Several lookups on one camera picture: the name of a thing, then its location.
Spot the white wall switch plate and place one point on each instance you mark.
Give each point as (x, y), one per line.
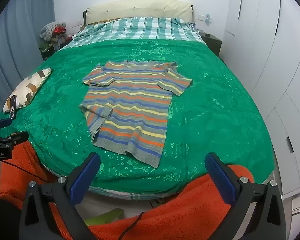
(207, 18)

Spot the cream headboard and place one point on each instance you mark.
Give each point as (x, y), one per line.
(140, 7)

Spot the dark nightstand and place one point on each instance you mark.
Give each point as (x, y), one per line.
(213, 42)

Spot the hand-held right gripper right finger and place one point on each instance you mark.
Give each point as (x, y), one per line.
(220, 177)

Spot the grey curtain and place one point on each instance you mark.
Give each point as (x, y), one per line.
(15, 42)

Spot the green box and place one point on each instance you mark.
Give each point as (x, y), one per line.
(107, 216)

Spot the pile of clothes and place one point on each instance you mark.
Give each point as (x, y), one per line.
(52, 30)

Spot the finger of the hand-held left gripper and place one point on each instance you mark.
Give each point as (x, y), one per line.
(17, 137)
(3, 123)

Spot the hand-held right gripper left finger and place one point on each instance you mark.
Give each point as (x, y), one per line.
(85, 177)

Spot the green checked bedsheet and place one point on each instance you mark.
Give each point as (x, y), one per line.
(145, 27)

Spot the white brown patterned pillow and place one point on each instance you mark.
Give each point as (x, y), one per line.
(27, 87)

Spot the white wardrobe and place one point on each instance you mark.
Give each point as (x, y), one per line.
(277, 55)

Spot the striped knit sweater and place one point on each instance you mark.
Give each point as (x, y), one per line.
(130, 105)

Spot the green blanket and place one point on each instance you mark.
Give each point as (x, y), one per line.
(215, 117)

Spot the black remote control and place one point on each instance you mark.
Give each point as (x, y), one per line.
(13, 105)

